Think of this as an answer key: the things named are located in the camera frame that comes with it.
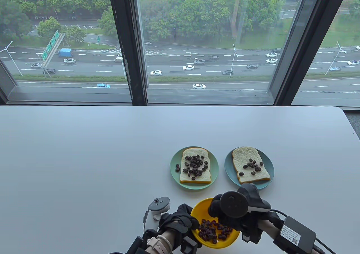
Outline white toast slice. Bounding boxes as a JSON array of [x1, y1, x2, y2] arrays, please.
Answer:
[[232, 147, 271, 185], [179, 147, 212, 185]]

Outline person's left forearm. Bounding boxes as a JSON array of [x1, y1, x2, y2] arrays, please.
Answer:
[[142, 229, 177, 254]]

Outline black box with white label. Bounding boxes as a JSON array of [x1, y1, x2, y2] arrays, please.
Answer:
[[273, 216, 317, 254], [127, 236, 148, 254]]

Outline light green plate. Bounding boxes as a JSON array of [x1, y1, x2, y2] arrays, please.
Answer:
[[170, 147, 219, 192]]

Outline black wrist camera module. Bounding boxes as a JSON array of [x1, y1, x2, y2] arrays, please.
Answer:
[[180, 236, 198, 254]]

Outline person's right hand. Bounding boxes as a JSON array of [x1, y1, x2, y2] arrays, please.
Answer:
[[208, 194, 284, 244]]

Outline blue plate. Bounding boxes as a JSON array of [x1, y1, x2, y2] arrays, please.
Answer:
[[224, 148, 275, 190]]

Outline person's left hand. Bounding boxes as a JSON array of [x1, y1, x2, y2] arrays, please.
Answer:
[[159, 204, 201, 249]]

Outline yellow bowl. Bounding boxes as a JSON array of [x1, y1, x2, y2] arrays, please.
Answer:
[[190, 198, 241, 249]]

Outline beige strap wristwatch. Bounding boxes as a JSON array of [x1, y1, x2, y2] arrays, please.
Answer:
[[147, 236, 172, 254]]

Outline dark window frame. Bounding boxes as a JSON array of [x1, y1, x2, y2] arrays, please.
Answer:
[[0, 0, 360, 108]]

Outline grey white handheld controller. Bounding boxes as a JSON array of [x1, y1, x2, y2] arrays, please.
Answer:
[[143, 197, 170, 232], [219, 183, 272, 219]]

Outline pile of dried cranberries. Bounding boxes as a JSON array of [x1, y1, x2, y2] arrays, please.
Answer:
[[198, 220, 233, 244]]

